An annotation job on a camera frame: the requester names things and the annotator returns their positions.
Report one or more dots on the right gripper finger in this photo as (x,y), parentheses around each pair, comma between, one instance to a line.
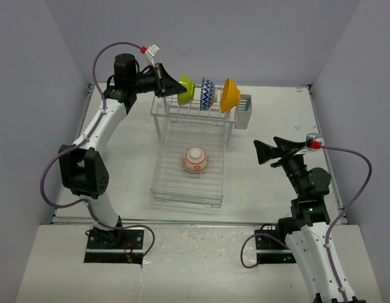
(287,145)
(265,152)

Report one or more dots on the orange white upturned bowl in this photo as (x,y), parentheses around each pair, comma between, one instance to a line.
(195,159)

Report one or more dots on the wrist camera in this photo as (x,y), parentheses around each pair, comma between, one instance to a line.
(152,50)
(314,141)

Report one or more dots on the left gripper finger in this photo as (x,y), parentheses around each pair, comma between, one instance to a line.
(174,89)
(166,79)

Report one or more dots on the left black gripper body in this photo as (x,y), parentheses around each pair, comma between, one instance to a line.
(159,84)

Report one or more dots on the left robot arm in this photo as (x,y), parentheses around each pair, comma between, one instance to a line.
(83,170)

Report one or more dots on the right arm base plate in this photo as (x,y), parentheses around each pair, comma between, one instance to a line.
(271,252)

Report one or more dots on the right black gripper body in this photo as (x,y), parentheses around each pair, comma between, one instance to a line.
(289,160)

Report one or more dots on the grey cutlery holder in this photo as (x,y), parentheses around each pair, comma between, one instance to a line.
(244,112)

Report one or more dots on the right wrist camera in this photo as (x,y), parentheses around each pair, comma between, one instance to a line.
(314,141)

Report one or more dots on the blue zigzag patterned bowl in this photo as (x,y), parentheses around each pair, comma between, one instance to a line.
(207,94)

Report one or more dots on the yellow plastic bowl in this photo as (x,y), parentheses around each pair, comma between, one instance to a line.
(230,97)

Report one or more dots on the white wire dish rack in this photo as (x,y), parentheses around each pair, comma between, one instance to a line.
(178,128)

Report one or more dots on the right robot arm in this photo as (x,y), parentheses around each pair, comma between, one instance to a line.
(308,232)

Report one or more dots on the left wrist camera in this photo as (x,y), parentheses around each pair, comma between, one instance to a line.
(152,50)

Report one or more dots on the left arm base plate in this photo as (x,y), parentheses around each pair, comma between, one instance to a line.
(114,246)

